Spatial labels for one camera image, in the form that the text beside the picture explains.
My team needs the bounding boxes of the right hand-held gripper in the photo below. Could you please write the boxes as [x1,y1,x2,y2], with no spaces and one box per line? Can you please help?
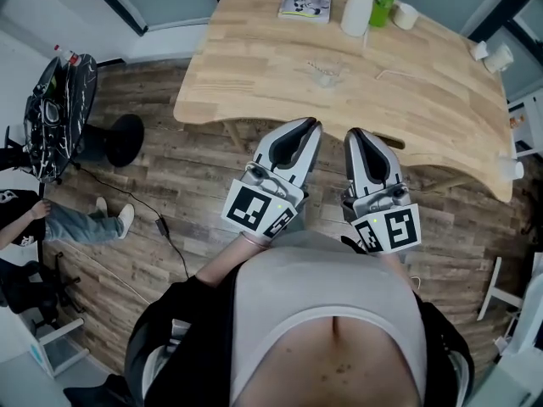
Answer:
[340,127,423,255]

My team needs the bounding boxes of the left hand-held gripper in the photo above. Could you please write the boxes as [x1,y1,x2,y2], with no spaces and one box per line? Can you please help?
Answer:
[220,116,324,250]

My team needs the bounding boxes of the clear glass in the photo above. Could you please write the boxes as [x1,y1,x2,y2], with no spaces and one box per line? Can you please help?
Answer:
[307,57,348,89]

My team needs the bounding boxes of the clear plastic stick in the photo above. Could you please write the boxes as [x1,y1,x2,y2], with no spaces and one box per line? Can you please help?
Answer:
[305,59,339,78]

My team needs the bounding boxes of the person's left forearm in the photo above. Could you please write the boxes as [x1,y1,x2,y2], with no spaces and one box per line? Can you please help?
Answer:
[194,233,272,287]

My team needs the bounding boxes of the person's right forearm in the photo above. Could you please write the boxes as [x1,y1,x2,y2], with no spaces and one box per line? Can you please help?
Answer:
[381,250,419,290]

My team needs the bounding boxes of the small white cup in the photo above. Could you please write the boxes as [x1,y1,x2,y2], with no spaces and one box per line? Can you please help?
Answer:
[392,1,421,31]

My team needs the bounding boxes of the wooden desk leg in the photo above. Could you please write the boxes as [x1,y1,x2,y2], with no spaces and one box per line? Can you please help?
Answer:
[222,119,249,152]
[422,171,476,194]

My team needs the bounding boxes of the person's grey trousers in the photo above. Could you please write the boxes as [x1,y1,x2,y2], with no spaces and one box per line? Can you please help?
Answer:
[277,226,361,254]

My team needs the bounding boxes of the person's white crop top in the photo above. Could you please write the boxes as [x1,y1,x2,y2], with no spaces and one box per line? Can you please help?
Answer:
[228,243,428,407]

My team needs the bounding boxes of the white vase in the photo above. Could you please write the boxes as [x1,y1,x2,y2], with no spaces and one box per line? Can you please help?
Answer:
[340,0,377,38]

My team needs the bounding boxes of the white yellow illustrated book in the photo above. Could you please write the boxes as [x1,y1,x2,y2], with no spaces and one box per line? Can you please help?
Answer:
[277,0,333,25]

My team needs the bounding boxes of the green plant pot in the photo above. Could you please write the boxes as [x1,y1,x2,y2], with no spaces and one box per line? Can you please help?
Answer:
[367,0,396,28]

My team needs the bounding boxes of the white shelf unit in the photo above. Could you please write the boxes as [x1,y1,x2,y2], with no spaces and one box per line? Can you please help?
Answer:
[507,95,543,159]

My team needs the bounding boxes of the white rack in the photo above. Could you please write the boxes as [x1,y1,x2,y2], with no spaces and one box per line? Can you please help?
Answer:
[494,252,543,358]

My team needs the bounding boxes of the person's black jacket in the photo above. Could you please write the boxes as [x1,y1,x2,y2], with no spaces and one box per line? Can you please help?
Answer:
[125,269,475,407]

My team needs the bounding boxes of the black marbled round table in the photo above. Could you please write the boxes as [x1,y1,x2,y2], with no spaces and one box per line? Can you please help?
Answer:
[23,53,146,185]

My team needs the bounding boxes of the red-capped plastic bottle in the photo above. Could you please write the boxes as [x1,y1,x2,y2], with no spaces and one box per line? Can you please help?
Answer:
[53,43,81,66]

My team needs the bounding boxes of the black headset green accents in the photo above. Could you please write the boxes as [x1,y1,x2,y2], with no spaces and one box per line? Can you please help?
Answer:
[36,57,64,97]

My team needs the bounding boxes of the black office chair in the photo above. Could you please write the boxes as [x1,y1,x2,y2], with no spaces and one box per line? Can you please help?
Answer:
[0,251,84,328]
[0,125,27,173]

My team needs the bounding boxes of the white open cabinet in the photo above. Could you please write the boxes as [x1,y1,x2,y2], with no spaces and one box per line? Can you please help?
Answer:
[29,316,91,380]

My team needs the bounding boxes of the black strap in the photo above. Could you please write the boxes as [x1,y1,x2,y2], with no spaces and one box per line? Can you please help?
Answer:
[340,234,369,254]

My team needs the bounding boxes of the thin pink bracelet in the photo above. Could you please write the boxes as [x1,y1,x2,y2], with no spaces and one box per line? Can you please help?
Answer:
[239,231,271,250]

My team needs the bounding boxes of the black power adapter cable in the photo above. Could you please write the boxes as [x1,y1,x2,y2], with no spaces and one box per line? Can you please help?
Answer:
[76,163,192,280]

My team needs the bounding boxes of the white metal frame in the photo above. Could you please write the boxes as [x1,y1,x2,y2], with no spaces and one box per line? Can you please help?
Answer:
[477,255,525,322]

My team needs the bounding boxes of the long thin white cable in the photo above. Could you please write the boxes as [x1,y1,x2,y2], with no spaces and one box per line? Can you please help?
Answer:
[63,239,152,305]

